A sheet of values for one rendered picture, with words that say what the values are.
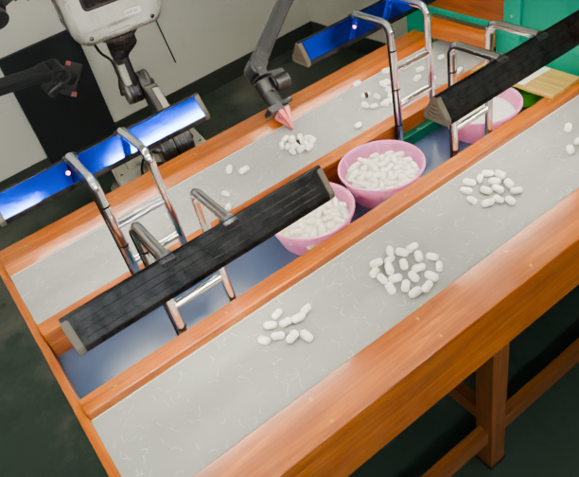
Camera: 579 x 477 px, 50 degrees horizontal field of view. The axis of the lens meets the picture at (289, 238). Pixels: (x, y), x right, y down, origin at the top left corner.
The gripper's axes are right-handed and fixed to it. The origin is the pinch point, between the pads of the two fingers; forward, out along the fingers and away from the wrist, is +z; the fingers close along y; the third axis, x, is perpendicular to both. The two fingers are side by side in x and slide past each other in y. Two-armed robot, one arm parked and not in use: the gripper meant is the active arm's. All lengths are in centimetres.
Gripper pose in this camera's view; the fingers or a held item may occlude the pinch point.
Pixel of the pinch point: (291, 127)
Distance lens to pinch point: 224.9
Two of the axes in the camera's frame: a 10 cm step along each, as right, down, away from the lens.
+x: -2.4, 2.7, 9.3
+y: 8.0, -4.9, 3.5
